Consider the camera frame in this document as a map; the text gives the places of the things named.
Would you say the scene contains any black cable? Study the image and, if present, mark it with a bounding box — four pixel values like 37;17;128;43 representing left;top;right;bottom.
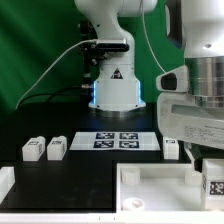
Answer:
19;85;93;107

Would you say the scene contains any white marker sheet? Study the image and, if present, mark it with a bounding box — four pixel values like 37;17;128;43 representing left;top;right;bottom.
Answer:
70;132;160;151

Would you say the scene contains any black camera stand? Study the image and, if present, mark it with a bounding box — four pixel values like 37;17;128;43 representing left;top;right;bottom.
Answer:
78;20;97;104

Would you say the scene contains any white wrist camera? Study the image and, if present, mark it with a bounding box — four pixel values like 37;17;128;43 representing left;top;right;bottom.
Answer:
156;65;189;93

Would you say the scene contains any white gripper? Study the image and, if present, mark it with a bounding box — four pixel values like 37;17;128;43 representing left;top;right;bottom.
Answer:
157;92;224;172

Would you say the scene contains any grey camera on stand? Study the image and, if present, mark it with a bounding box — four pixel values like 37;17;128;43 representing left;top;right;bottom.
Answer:
91;38;129;52

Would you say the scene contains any white left edge block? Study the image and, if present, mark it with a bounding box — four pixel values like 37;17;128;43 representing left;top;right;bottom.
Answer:
0;167;15;204

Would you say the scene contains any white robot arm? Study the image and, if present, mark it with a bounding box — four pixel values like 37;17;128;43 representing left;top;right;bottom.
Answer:
74;0;224;155

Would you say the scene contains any white cable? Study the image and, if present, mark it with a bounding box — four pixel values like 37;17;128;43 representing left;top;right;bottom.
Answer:
15;39;98;110

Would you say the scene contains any white square table top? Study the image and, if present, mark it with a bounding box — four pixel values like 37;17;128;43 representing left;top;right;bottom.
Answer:
114;161;224;218

